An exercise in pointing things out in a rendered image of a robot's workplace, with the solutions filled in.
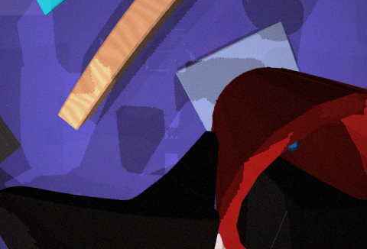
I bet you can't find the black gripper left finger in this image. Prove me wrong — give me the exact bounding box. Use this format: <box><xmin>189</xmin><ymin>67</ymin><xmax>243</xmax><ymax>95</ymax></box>
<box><xmin>0</xmin><ymin>131</ymin><xmax>220</xmax><ymax>249</ymax></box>

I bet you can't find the wooden rectangular bar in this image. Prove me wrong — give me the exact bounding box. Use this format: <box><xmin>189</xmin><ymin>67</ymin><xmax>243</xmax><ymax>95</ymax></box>
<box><xmin>58</xmin><ymin>0</ymin><xmax>183</xmax><ymax>129</ymax></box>

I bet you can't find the dark blue marble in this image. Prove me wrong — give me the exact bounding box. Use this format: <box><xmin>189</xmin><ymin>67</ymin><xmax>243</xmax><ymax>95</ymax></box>
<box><xmin>287</xmin><ymin>141</ymin><xmax>300</xmax><ymax>151</ymax></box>

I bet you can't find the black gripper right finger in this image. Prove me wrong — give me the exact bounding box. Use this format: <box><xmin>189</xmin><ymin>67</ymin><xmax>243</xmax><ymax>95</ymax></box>
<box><xmin>239</xmin><ymin>157</ymin><xmax>367</xmax><ymax>249</ymax></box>

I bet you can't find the white flat square pad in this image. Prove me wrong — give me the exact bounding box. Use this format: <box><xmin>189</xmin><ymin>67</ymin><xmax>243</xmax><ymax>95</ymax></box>
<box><xmin>215</xmin><ymin>231</ymin><xmax>226</xmax><ymax>249</ymax></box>

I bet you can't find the red cup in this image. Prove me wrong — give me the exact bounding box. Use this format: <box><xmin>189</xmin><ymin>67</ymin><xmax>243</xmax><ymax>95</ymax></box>
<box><xmin>211</xmin><ymin>66</ymin><xmax>367</xmax><ymax>249</ymax></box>

